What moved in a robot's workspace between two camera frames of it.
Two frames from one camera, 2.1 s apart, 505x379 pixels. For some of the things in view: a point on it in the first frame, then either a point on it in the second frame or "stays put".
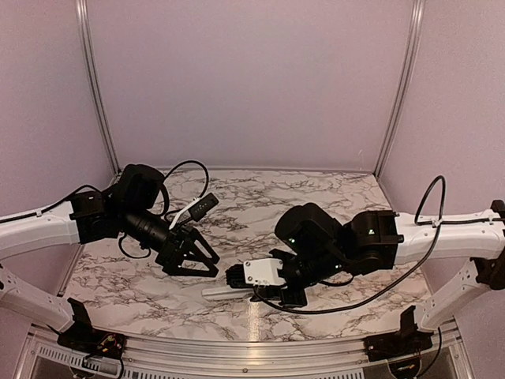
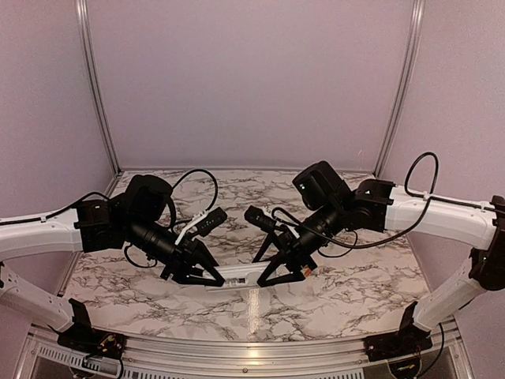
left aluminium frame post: (82, 12) stays put
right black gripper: (298, 299) → (291, 252)
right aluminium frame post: (416, 23) stays put
